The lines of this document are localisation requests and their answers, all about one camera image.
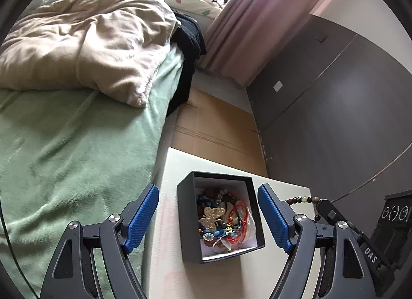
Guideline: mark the gold butterfly brooch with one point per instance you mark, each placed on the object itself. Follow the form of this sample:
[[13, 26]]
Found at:
[[210, 217]]

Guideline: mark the beige duvet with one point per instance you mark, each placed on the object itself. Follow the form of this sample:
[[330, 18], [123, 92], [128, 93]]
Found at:
[[113, 46]]

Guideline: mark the dark wardrobe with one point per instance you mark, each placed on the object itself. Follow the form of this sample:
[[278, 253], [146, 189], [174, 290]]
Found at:
[[334, 114]]

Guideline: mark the green bed sheet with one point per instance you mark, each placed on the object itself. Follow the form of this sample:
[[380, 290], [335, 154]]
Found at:
[[72, 155]]

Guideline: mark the cardboard floor sheets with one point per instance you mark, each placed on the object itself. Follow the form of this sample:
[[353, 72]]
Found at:
[[215, 130]]

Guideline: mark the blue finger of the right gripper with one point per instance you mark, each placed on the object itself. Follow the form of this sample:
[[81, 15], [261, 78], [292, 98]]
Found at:
[[380, 269]]

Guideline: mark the blue knitted flower accessory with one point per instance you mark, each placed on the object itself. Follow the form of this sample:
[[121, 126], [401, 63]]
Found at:
[[213, 201]]

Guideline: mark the black clothing on bed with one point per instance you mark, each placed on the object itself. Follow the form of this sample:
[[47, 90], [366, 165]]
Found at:
[[190, 41]]

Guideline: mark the patterned window seat cushion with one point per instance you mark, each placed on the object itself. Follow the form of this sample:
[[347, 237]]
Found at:
[[206, 8]]

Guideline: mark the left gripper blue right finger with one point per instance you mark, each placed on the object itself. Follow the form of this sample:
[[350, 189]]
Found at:
[[344, 271]]

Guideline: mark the black open jewelry box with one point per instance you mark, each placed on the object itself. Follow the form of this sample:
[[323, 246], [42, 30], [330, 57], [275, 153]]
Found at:
[[243, 225]]

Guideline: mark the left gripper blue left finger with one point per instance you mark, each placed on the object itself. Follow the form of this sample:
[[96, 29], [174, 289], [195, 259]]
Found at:
[[72, 270]]

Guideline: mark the pink right curtain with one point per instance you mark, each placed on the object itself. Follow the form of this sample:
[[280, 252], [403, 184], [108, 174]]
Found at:
[[246, 33]]

